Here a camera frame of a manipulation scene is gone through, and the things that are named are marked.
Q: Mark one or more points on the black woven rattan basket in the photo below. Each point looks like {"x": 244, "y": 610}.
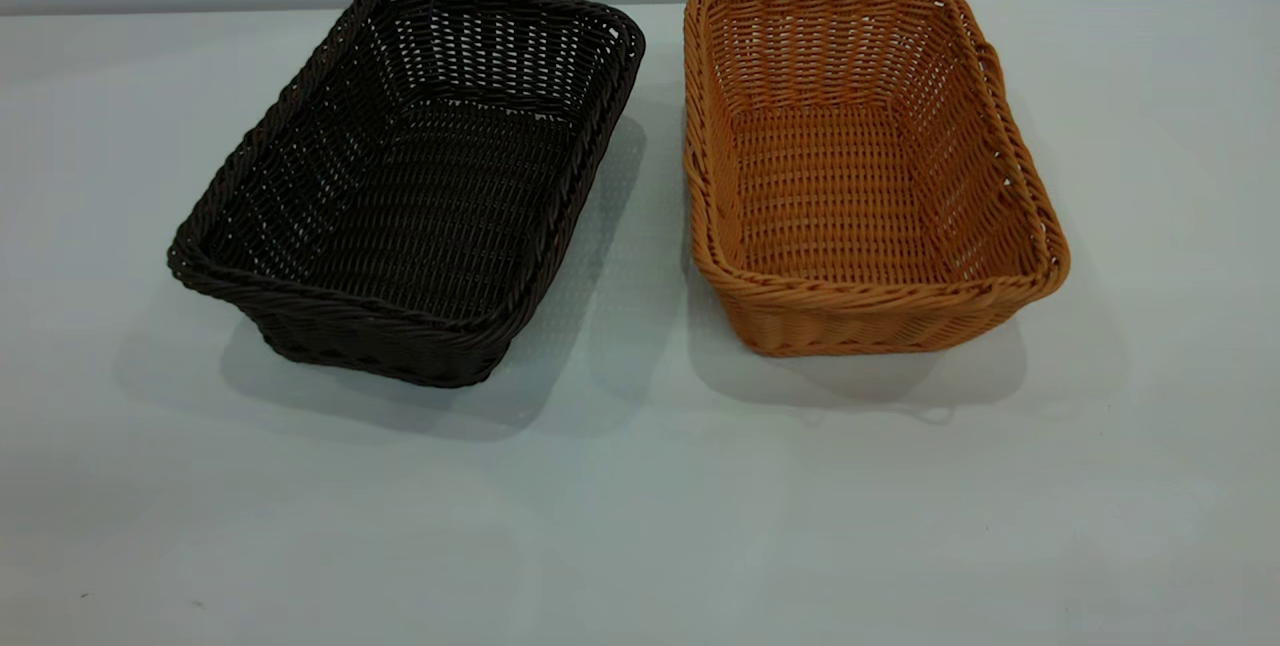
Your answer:
{"x": 420, "y": 206}

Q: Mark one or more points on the orange woven rattan basket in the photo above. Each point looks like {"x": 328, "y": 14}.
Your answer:
{"x": 830, "y": 196}

